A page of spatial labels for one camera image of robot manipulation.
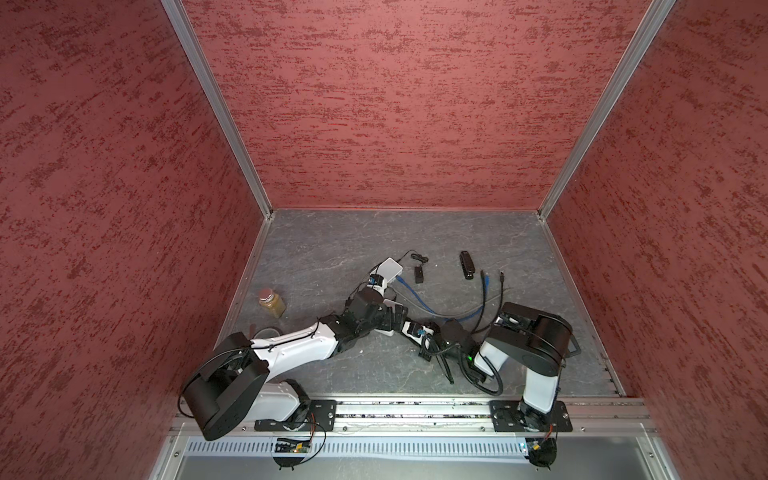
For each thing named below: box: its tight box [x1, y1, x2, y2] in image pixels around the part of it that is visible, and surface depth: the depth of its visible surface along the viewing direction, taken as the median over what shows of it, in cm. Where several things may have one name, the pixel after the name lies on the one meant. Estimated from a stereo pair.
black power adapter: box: [397, 249, 429, 284], surface depth 102 cm
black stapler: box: [459, 250, 476, 280], surface depth 103 cm
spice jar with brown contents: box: [259, 287, 286, 318], surface depth 87 cm
